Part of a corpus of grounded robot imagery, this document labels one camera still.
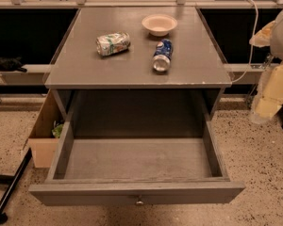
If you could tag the white bowl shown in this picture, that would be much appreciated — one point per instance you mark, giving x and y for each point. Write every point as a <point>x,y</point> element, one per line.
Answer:
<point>159,25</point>

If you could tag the metal drawer knob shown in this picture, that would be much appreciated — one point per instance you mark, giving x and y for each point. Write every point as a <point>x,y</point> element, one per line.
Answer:
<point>139,201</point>

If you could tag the blue pepsi can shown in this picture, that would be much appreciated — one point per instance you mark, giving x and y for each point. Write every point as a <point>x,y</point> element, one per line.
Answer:
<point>162,56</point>

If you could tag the green snack bag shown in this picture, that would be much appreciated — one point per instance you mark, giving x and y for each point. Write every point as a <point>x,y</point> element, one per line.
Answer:
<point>57,129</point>

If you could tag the grey wooden cabinet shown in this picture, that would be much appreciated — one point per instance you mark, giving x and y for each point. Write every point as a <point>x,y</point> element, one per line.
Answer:
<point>129,88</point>

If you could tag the open grey top drawer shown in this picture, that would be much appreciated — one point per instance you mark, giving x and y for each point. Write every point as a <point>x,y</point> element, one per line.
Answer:
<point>101,161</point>

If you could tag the crushed green 7up can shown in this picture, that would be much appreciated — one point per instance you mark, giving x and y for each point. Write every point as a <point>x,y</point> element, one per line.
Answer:
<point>111,44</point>

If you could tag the black object on ledge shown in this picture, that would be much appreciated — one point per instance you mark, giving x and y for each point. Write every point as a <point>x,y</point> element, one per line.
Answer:
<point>11,64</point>

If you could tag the cardboard box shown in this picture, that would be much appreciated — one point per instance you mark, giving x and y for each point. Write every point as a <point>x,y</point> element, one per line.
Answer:
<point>41,140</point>

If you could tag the black stand leg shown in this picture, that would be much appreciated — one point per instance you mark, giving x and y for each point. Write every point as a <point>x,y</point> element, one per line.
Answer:
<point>10,182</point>

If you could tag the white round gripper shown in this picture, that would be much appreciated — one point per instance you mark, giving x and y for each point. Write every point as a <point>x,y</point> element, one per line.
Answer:
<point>282,39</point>

